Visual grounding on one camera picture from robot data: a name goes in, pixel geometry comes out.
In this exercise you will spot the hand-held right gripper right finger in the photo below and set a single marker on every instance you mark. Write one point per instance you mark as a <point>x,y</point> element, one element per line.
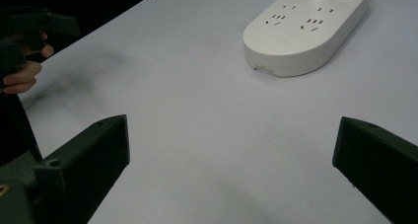
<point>381,164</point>

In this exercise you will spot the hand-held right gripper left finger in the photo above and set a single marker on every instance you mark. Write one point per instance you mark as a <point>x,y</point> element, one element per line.
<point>88,161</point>

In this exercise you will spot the white power strip lamp base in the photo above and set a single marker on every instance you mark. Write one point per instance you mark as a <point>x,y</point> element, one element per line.
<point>304,36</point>

